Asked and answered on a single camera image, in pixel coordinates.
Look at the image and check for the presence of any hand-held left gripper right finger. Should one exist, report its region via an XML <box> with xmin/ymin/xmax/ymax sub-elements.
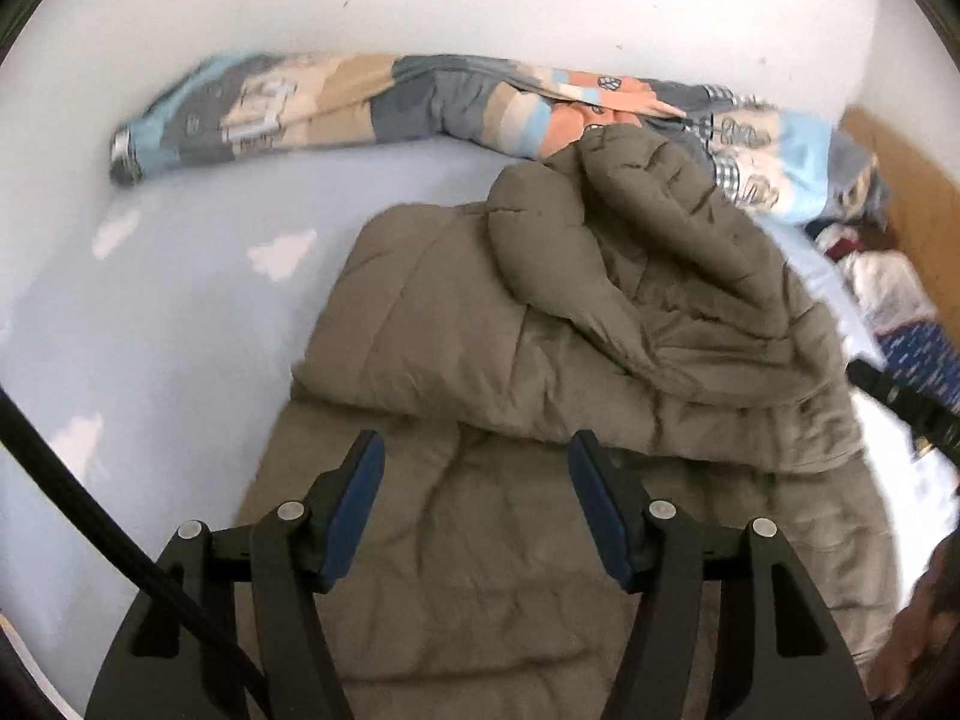
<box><xmin>566</xmin><ymin>429</ymin><xmax>875</xmax><ymax>720</ymax></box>

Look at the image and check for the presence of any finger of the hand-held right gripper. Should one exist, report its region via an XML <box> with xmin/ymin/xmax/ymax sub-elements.
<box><xmin>847</xmin><ymin>358</ymin><xmax>960</xmax><ymax>466</ymax></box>

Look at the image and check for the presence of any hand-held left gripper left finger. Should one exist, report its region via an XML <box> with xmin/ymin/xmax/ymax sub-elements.
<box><xmin>84</xmin><ymin>429</ymin><xmax>387</xmax><ymax>720</ymax></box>

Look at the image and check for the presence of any olive quilted hooded jacket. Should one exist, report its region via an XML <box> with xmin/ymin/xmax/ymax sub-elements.
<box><xmin>232</xmin><ymin>124</ymin><xmax>901</xmax><ymax>720</ymax></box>

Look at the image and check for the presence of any dark clothes pile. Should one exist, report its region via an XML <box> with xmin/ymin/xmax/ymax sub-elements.
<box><xmin>806</xmin><ymin>216</ymin><xmax>901</xmax><ymax>257</ymax></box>

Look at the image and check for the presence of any person's right hand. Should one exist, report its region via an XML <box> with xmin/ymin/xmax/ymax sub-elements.
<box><xmin>866</xmin><ymin>536</ymin><xmax>960</xmax><ymax>702</ymax></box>

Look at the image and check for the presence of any wooden headboard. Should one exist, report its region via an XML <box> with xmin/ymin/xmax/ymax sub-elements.
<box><xmin>836</xmin><ymin>105</ymin><xmax>960</xmax><ymax>316</ymax></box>

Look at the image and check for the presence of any bed with blue cloud sheet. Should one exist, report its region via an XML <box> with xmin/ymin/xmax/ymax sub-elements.
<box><xmin>0</xmin><ymin>142</ymin><xmax>960</xmax><ymax>691</ymax></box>

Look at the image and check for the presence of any rolled patterned quilt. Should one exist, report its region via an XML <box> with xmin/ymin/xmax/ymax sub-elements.
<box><xmin>109</xmin><ymin>51</ymin><xmax>893</xmax><ymax>226</ymax></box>

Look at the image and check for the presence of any black cable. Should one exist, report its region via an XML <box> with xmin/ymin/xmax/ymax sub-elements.
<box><xmin>0</xmin><ymin>382</ymin><xmax>271</xmax><ymax>720</ymax></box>

